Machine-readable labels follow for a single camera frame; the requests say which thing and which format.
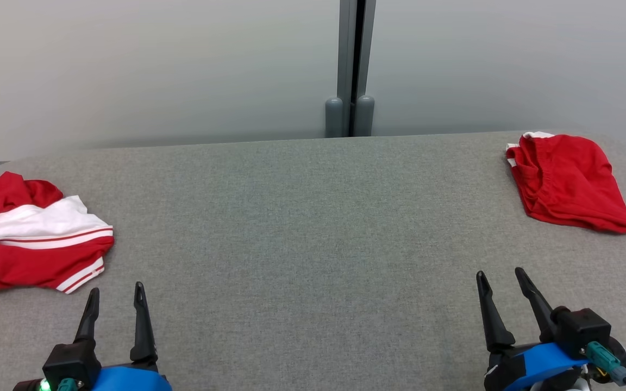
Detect red shorts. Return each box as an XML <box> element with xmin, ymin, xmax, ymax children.
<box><xmin>506</xmin><ymin>131</ymin><xmax>626</xmax><ymax>234</ymax></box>

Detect red white striped shirt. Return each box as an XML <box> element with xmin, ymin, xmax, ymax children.
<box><xmin>0</xmin><ymin>172</ymin><xmax>114</xmax><ymax>300</ymax></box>

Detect teal right camera cable plug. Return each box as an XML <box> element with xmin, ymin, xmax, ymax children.
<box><xmin>586</xmin><ymin>341</ymin><xmax>626</xmax><ymax>386</ymax></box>

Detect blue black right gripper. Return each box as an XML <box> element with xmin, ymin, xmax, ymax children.
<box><xmin>476</xmin><ymin>267</ymin><xmax>590</xmax><ymax>391</ymax></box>

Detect grey partition post with feet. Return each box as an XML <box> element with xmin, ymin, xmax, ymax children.
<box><xmin>325</xmin><ymin>0</ymin><xmax>377</xmax><ymax>138</ymax></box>

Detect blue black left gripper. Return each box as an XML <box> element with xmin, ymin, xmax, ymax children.
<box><xmin>74</xmin><ymin>282</ymin><xmax>173</xmax><ymax>391</ymax></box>

